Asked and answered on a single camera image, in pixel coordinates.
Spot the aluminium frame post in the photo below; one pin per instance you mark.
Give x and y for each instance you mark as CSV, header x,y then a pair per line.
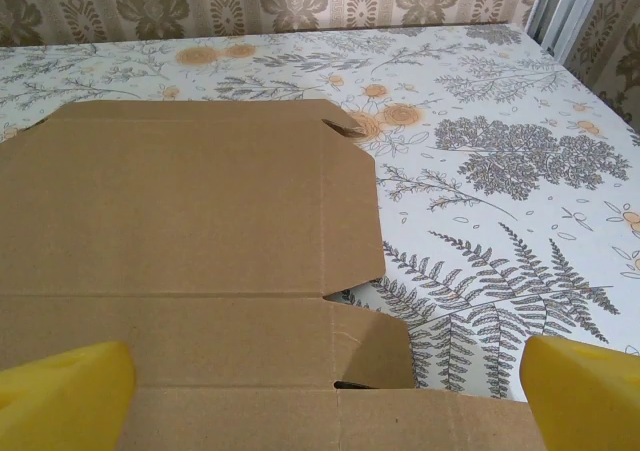
x,y
555,11

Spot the brown cardboard box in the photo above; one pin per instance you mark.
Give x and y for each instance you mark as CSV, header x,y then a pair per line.
x,y
175,211

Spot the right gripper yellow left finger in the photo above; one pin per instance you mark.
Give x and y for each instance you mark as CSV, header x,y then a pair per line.
x,y
60,401

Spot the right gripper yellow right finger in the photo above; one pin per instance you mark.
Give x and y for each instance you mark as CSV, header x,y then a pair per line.
x,y
585,401

